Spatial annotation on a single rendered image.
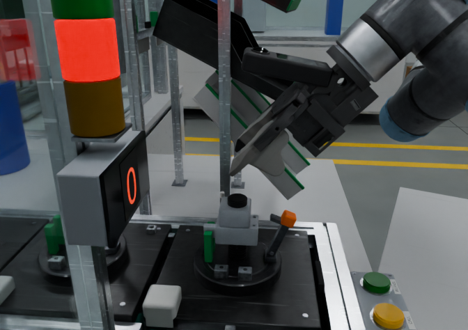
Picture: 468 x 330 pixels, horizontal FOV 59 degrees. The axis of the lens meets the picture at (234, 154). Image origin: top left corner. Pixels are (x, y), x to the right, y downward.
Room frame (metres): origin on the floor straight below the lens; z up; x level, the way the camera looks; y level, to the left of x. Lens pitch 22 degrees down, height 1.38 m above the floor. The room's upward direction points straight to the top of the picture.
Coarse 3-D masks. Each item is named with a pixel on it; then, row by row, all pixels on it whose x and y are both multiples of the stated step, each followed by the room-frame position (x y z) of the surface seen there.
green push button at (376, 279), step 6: (366, 276) 0.52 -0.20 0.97; (372, 276) 0.52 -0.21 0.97; (378, 276) 0.52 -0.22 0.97; (384, 276) 0.52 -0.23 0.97; (366, 282) 0.51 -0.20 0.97; (372, 282) 0.51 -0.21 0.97; (378, 282) 0.51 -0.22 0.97; (384, 282) 0.51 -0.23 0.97; (390, 282) 0.51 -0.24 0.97; (366, 288) 0.51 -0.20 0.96; (372, 288) 0.50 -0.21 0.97; (378, 288) 0.50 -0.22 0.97; (384, 288) 0.50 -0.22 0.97
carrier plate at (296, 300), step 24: (192, 240) 0.63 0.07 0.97; (288, 240) 0.63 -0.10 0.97; (168, 264) 0.56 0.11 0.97; (192, 264) 0.56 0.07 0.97; (288, 264) 0.56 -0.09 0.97; (192, 288) 0.50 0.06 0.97; (288, 288) 0.50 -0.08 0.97; (312, 288) 0.50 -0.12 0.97; (192, 312) 0.45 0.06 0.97; (216, 312) 0.45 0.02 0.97; (240, 312) 0.45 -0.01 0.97; (264, 312) 0.45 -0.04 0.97; (288, 312) 0.45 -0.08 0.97; (312, 312) 0.45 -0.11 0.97
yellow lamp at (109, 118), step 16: (64, 80) 0.36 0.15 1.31; (112, 80) 0.36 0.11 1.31; (80, 96) 0.35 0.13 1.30; (96, 96) 0.35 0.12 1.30; (112, 96) 0.36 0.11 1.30; (80, 112) 0.35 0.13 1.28; (96, 112) 0.35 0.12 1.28; (112, 112) 0.36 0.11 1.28; (80, 128) 0.35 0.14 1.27; (96, 128) 0.35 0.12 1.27; (112, 128) 0.36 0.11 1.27
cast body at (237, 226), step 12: (228, 204) 0.54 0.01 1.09; (240, 204) 0.54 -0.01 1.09; (228, 216) 0.53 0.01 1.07; (240, 216) 0.53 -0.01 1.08; (252, 216) 0.56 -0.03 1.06; (204, 228) 0.55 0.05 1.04; (216, 228) 0.53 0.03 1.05; (228, 228) 0.53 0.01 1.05; (240, 228) 0.53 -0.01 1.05; (252, 228) 0.53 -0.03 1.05; (216, 240) 0.53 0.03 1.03; (228, 240) 0.53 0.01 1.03; (240, 240) 0.53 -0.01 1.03; (252, 240) 0.53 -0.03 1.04
